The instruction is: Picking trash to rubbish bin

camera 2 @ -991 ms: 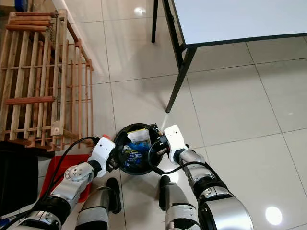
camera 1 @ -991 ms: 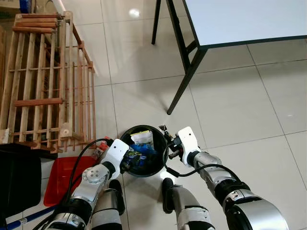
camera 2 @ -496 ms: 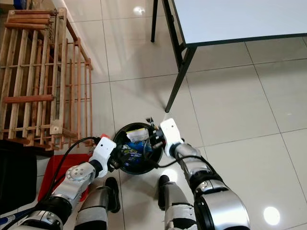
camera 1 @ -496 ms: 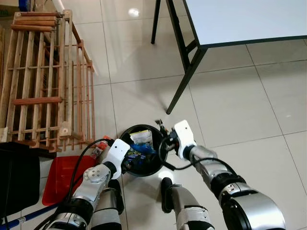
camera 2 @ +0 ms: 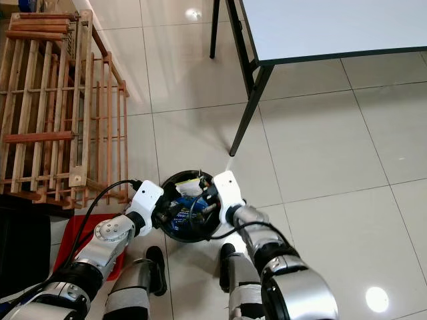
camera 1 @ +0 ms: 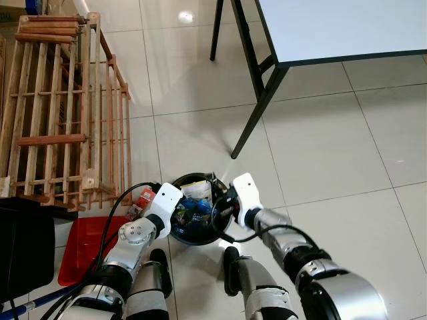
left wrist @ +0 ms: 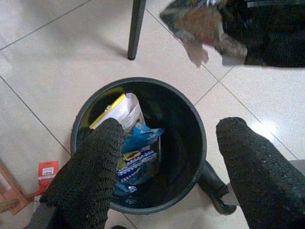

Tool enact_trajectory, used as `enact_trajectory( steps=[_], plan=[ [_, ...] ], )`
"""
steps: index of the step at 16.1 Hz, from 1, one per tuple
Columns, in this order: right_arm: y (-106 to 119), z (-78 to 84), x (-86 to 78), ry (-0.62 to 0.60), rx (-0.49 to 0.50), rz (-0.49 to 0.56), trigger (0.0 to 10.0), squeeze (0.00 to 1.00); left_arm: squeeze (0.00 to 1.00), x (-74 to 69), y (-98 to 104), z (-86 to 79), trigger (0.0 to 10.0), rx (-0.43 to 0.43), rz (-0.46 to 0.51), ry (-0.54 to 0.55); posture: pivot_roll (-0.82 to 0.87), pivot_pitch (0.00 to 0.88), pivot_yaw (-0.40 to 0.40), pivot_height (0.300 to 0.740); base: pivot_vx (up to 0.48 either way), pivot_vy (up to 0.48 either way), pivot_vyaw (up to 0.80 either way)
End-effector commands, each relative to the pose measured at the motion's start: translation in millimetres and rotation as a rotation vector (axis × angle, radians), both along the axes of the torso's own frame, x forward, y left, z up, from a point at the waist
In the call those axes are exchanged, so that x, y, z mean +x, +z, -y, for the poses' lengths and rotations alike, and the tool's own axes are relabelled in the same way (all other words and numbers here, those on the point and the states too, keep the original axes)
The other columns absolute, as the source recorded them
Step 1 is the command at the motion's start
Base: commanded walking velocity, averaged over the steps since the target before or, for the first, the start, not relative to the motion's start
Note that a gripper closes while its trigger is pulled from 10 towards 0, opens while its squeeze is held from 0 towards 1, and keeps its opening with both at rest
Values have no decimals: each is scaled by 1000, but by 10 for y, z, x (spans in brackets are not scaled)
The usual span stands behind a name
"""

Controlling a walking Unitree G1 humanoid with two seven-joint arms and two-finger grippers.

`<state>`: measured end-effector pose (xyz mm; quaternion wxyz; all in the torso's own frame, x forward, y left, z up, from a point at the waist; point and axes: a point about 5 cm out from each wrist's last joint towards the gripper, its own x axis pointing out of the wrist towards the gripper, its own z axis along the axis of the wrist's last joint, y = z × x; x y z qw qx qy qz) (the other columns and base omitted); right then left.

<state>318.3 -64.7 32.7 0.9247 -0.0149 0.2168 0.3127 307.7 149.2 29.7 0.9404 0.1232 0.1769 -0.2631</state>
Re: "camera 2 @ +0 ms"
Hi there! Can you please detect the round black rubbish bin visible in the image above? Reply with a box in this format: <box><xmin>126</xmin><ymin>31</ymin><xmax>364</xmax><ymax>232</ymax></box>
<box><xmin>159</xmin><ymin>169</ymin><xmax>225</xmax><ymax>243</ymax></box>

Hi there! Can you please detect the blue plastic wrapper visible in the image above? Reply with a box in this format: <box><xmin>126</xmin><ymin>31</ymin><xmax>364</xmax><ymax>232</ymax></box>
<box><xmin>169</xmin><ymin>197</ymin><xmax>205</xmax><ymax>231</ymax></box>

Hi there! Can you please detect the red plastic tray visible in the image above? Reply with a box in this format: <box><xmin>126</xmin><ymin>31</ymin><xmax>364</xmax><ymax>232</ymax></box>
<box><xmin>53</xmin><ymin>213</ymin><xmax>128</xmax><ymax>281</ymax></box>

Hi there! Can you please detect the black case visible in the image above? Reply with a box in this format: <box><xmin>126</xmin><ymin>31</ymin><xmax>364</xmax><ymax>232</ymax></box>
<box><xmin>0</xmin><ymin>193</ymin><xmax>53</xmax><ymax>298</ymax></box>

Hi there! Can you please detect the blue pole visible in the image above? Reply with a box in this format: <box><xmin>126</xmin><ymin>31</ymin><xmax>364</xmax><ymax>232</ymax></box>
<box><xmin>0</xmin><ymin>300</ymin><xmax>21</xmax><ymax>318</ymax></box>

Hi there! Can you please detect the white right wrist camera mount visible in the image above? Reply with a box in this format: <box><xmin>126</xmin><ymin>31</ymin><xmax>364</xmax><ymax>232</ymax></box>
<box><xmin>213</xmin><ymin>169</ymin><xmax>245</xmax><ymax>225</ymax></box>

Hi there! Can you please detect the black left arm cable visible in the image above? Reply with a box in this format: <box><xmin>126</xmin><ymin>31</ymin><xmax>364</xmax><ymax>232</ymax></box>
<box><xmin>0</xmin><ymin>178</ymin><xmax>141</xmax><ymax>309</ymax></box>

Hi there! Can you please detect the robot leg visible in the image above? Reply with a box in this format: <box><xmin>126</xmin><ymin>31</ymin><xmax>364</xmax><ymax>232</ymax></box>
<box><xmin>103</xmin><ymin>245</ymin><xmax>168</xmax><ymax>320</ymax></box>
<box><xmin>218</xmin><ymin>243</ymin><xmax>265</xmax><ymax>320</ymax></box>

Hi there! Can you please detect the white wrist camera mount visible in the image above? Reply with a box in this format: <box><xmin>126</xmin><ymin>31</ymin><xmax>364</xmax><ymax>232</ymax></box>
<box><xmin>129</xmin><ymin>179</ymin><xmax>165</xmax><ymax>225</ymax></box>
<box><xmin>213</xmin><ymin>169</ymin><xmax>245</xmax><ymax>225</ymax></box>

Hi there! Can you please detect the white table black frame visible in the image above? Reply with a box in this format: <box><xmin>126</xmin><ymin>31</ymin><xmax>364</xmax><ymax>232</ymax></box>
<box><xmin>209</xmin><ymin>0</ymin><xmax>427</xmax><ymax>158</ymax></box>

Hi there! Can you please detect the robot left leg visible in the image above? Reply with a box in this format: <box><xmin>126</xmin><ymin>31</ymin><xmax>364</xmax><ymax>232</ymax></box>
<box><xmin>103</xmin><ymin>245</ymin><xmax>168</xmax><ymax>320</ymax></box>

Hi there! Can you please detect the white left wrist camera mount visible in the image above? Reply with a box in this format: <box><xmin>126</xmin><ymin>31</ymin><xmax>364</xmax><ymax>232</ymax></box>
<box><xmin>129</xmin><ymin>179</ymin><xmax>165</xmax><ymax>225</ymax></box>

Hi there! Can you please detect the wooden slatted rack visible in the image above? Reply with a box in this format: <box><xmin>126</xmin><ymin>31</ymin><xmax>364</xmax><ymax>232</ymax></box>
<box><xmin>0</xmin><ymin>10</ymin><xmax>131</xmax><ymax>211</ymax></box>

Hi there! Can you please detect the robot right leg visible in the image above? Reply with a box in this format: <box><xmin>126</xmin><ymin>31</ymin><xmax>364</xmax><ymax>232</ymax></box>
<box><xmin>218</xmin><ymin>243</ymin><xmax>265</xmax><ymax>320</ymax></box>

